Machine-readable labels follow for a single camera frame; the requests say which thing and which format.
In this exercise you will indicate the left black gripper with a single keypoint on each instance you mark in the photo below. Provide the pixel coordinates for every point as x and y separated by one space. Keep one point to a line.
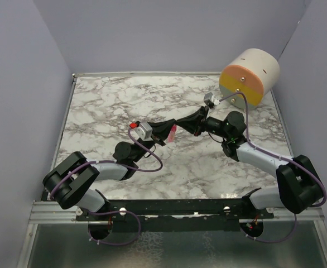
161 130

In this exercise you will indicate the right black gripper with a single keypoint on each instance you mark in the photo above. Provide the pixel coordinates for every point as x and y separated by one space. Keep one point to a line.
193 122

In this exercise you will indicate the cylindrical pastel drawer box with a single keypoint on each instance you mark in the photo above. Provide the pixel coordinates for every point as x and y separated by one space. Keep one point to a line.
248 78

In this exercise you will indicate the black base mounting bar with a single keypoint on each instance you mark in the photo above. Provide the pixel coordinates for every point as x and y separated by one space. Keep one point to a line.
175 215

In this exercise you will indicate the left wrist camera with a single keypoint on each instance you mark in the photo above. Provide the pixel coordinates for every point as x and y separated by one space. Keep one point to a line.
143 130

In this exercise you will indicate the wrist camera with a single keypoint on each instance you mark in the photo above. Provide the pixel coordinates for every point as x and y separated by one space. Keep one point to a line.
143 130
211 101

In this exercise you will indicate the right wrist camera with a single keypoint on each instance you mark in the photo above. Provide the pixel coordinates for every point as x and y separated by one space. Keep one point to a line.
211 101

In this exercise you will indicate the aluminium table frame rail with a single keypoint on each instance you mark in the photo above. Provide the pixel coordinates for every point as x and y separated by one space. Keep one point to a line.
30 236

